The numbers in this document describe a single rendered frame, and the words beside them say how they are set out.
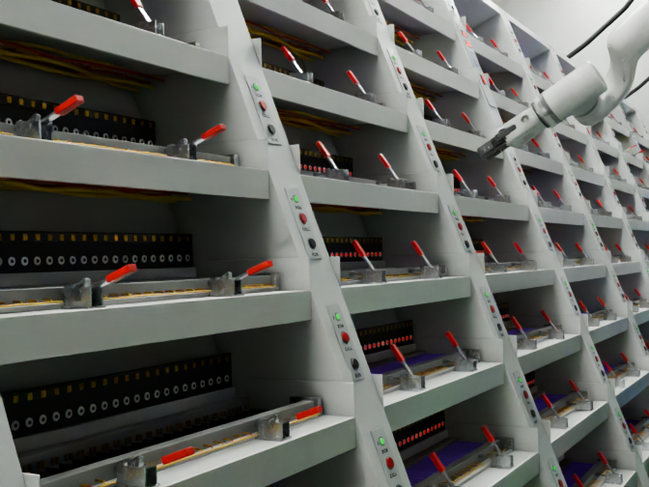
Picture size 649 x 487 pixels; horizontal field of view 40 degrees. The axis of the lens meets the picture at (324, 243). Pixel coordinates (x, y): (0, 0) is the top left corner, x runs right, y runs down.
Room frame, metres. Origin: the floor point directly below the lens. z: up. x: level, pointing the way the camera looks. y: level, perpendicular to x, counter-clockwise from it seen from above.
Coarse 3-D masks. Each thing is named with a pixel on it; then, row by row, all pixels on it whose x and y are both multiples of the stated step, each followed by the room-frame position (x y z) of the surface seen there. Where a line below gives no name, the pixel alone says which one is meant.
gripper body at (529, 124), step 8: (528, 112) 2.07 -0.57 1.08; (536, 112) 2.07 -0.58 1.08; (512, 120) 2.08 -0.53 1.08; (520, 120) 2.07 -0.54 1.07; (528, 120) 2.08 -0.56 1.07; (536, 120) 2.06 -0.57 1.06; (504, 128) 2.09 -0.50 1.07; (520, 128) 2.08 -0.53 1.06; (528, 128) 2.07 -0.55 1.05; (536, 128) 2.09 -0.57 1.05; (544, 128) 2.12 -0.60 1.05; (512, 136) 2.09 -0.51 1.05; (520, 136) 2.09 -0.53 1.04; (528, 136) 2.12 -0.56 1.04; (512, 144) 2.11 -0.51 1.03; (520, 144) 2.15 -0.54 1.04
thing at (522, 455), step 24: (408, 432) 1.83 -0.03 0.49; (432, 432) 1.94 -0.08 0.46; (456, 432) 2.03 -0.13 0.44; (480, 432) 2.00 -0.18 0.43; (504, 432) 1.98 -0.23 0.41; (528, 432) 1.96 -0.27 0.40; (408, 456) 1.81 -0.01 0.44; (432, 456) 1.59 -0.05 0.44; (456, 456) 1.83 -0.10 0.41; (480, 456) 1.84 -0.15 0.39; (504, 456) 1.81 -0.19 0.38; (528, 456) 1.91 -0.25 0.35; (432, 480) 1.63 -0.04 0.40; (456, 480) 1.69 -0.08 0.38; (480, 480) 1.72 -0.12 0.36; (504, 480) 1.75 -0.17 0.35; (528, 480) 1.89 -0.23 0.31
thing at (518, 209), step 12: (480, 192) 2.63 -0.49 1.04; (492, 192) 2.62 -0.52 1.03; (504, 192) 2.60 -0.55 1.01; (516, 192) 2.58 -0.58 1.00; (468, 204) 2.13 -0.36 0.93; (480, 204) 2.21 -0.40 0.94; (492, 204) 2.29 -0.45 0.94; (504, 204) 2.38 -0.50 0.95; (516, 204) 2.47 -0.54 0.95; (468, 216) 2.44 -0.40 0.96; (480, 216) 2.22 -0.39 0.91; (492, 216) 2.29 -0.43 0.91; (504, 216) 2.38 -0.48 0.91; (516, 216) 2.47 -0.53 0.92; (528, 216) 2.58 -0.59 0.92
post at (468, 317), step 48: (336, 0) 1.99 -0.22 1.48; (336, 48) 2.01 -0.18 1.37; (384, 48) 1.97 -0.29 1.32; (336, 144) 2.05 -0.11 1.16; (384, 144) 1.99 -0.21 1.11; (432, 144) 2.03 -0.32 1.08; (384, 240) 2.03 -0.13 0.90; (432, 240) 1.98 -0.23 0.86; (432, 336) 2.02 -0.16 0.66; (480, 336) 1.97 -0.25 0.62
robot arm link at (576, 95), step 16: (592, 64) 2.03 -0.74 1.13; (560, 80) 2.04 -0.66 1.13; (576, 80) 2.01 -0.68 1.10; (592, 80) 2.00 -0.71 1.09; (544, 96) 2.05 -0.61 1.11; (560, 96) 2.03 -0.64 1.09; (576, 96) 2.02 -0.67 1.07; (592, 96) 2.02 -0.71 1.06; (560, 112) 2.05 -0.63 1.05; (576, 112) 2.07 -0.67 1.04
